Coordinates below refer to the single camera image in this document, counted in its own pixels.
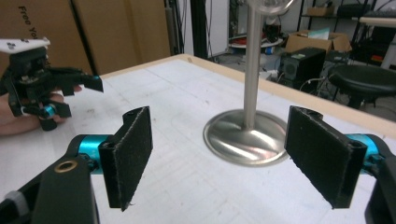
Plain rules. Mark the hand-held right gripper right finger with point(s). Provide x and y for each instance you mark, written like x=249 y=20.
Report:
x=323 y=158

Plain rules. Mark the black round stool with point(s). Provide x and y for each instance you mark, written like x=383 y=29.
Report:
x=364 y=81

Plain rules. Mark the blue tape roll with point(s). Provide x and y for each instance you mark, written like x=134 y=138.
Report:
x=269 y=50

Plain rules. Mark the open cardboard box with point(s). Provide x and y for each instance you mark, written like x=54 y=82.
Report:
x=317 y=42

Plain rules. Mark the pale horizontal bar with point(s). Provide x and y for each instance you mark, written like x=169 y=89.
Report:
x=376 y=21

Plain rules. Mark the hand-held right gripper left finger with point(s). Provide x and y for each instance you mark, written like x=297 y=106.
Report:
x=127 y=158

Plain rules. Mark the black metal frame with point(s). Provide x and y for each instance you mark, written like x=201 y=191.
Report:
x=199 y=28

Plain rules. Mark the round white table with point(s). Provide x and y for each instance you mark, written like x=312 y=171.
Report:
x=238 y=42

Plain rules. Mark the white upright panel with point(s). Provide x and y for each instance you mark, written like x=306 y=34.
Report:
x=218 y=28

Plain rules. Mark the black computer tower green sticker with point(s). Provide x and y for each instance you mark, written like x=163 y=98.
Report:
x=300 y=67

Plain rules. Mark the steel rack stand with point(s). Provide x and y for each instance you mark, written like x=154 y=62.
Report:
x=252 y=77

